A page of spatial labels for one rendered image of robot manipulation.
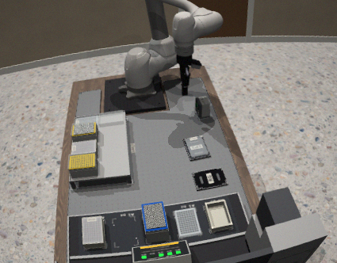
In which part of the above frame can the black rectangular nest with label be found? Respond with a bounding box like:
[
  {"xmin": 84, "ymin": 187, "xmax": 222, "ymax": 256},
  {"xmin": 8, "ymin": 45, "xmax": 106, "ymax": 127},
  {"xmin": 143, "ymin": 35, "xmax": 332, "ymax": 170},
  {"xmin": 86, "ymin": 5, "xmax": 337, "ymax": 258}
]
[{"xmin": 192, "ymin": 167, "xmax": 228, "ymax": 191}]

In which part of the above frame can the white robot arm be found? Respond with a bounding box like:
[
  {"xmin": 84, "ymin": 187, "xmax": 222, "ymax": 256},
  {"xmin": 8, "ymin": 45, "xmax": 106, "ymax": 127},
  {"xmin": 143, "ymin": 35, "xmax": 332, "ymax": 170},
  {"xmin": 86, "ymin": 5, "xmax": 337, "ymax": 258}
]
[{"xmin": 118, "ymin": 0, "xmax": 224, "ymax": 100}]

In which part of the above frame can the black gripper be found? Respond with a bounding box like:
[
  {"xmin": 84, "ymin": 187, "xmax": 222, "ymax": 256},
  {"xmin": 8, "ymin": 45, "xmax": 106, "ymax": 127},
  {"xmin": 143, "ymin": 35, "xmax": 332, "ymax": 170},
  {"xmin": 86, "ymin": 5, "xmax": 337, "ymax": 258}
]
[{"xmin": 176, "ymin": 55, "xmax": 192, "ymax": 96}]

